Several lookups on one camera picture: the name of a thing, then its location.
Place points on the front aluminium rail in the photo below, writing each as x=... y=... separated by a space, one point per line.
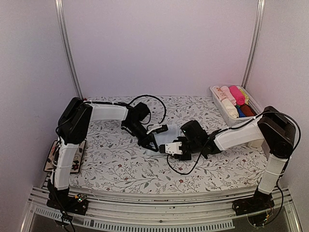
x=175 y=212

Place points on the cream printed rolled towel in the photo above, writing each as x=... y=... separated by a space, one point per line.
x=221 y=96

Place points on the blue rolled towel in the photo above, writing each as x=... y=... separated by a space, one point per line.
x=241 y=114

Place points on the floral table cloth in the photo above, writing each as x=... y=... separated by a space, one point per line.
x=114 y=162

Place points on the right aluminium frame post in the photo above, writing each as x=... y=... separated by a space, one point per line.
x=254 y=43

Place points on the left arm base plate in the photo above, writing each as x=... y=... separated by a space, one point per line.
x=68 y=204

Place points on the floral square plate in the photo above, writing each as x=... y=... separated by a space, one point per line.
x=76 y=163

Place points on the dark red rolled towel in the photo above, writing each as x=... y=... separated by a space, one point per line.
x=247 y=110

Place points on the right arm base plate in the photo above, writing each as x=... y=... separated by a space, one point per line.
x=255 y=203

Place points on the yellow rolled towel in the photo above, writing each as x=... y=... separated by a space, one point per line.
x=244 y=94

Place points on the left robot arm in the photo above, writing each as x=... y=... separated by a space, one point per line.
x=72 y=130

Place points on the cream white towel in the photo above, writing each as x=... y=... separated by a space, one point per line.
x=231 y=109

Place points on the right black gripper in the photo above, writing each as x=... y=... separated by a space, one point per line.
x=188 y=158

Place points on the cream ceramic mug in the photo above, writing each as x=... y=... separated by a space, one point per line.
x=256 y=143

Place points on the hot pink rolled towel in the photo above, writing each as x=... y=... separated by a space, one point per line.
x=237 y=94

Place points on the left aluminium frame post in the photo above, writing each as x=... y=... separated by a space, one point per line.
x=66 y=43

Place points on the white plastic basket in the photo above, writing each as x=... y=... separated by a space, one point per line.
x=233 y=121

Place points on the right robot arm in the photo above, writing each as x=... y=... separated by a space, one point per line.
x=277 y=129

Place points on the light pink rolled towel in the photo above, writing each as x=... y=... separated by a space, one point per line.
x=228 y=94

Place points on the light blue cloth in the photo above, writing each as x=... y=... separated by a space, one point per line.
x=168 y=136

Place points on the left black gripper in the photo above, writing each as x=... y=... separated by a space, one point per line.
x=146 y=142

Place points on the aluminium frame post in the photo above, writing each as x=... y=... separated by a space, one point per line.
x=254 y=43
x=66 y=43

